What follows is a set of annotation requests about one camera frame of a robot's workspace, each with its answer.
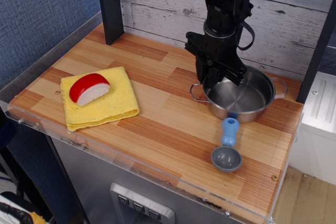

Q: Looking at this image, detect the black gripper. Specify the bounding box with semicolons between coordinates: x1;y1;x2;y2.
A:
185;32;247;89

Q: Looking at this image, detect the stainless steel stockpot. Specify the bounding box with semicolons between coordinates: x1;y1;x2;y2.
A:
190;66;288;123

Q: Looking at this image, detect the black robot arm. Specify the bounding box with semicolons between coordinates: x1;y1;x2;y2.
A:
185;0;255;89

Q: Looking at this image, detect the blue grey ice cream scoop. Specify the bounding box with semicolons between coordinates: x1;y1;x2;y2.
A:
211;118;243;173

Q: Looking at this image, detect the yellow folded cloth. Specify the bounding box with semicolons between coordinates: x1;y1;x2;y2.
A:
60;67;140;132

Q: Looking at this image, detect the red white toy sushi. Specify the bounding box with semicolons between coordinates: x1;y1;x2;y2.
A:
69;73;111;106

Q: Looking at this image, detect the white appliance at right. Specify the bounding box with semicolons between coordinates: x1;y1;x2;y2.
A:
289;72;335;184

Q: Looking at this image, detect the silver button control panel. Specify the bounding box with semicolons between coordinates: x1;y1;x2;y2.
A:
110;183;175;224

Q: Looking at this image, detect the clear acrylic front guard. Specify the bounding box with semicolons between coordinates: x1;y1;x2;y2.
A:
1;102;272;223

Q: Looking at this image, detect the yellow object bottom left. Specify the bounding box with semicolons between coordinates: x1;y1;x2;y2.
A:
29;212;48;224

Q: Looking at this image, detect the black right vertical post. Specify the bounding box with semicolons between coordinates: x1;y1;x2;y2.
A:
296;0;335;104

